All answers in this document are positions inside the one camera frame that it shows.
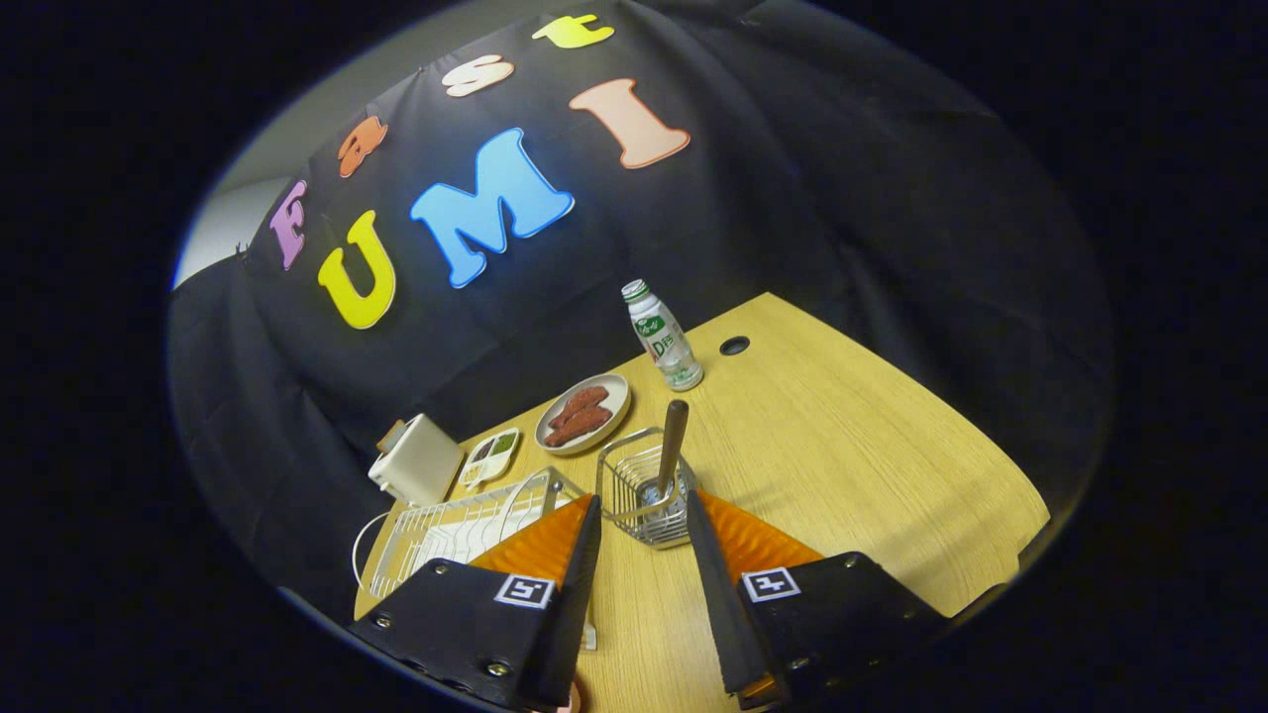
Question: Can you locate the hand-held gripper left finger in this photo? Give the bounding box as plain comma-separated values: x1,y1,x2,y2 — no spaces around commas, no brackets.
349,493,603,712

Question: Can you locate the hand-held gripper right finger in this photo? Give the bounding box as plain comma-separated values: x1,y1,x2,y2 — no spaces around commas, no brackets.
684,488,950,712

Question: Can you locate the metal wire basket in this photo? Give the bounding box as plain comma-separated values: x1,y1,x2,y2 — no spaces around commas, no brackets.
596,427,699,551

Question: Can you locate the white wire dish rack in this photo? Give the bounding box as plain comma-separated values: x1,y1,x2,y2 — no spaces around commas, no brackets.
352,465,600,651

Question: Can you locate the wooden handle spoon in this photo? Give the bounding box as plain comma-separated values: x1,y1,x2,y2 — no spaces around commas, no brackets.
649,399,690,511

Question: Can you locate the white compartment condiment dish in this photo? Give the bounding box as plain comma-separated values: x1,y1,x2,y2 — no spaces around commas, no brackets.
458,427,522,490

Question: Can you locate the beige plate with sausages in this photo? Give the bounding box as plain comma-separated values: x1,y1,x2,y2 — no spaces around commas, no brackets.
534,372,632,457

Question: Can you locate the brown sausage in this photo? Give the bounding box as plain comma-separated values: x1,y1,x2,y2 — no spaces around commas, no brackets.
544,407,614,448
550,386,610,428

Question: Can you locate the white toaster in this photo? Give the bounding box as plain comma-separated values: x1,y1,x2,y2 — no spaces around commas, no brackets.
368,413,467,507

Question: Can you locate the white bottle green label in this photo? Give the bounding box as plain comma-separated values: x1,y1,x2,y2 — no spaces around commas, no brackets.
621,278,705,392

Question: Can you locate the black backdrop cloth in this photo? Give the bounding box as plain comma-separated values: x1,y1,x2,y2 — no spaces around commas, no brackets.
166,0,1115,635

